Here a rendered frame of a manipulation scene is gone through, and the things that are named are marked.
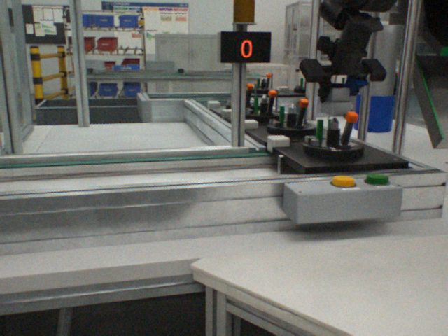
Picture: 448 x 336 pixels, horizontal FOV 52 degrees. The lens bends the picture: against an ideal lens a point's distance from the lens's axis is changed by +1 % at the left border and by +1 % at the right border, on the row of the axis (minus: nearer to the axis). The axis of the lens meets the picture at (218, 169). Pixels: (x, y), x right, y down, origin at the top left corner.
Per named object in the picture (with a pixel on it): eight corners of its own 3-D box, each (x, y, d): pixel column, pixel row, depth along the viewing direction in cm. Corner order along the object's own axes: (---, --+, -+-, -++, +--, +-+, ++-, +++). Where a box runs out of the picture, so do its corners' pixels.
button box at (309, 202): (400, 217, 86) (404, 185, 85) (296, 225, 82) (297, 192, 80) (379, 204, 93) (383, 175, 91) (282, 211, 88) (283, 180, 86)
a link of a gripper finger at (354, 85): (369, 84, 101) (358, 68, 105) (354, 84, 100) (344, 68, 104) (358, 109, 106) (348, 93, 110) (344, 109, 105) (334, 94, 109)
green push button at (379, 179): (392, 188, 86) (393, 178, 85) (372, 190, 85) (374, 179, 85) (379, 183, 90) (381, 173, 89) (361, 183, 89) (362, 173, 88)
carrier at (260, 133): (349, 145, 123) (353, 99, 120) (264, 149, 118) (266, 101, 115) (311, 130, 146) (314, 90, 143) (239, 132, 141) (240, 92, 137)
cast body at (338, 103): (351, 115, 102) (353, 83, 101) (332, 116, 101) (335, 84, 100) (333, 110, 110) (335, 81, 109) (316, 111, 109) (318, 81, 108)
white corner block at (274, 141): (290, 154, 113) (290, 138, 112) (272, 155, 112) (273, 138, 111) (283, 150, 118) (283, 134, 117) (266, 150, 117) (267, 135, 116)
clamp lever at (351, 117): (350, 145, 101) (359, 115, 97) (341, 146, 101) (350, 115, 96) (343, 137, 104) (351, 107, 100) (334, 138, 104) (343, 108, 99)
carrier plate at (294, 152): (408, 170, 99) (409, 161, 99) (304, 176, 94) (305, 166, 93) (352, 147, 122) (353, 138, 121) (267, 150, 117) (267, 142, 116)
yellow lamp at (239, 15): (257, 22, 105) (257, -1, 103) (236, 22, 104) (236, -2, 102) (250, 23, 109) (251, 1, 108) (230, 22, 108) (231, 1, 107)
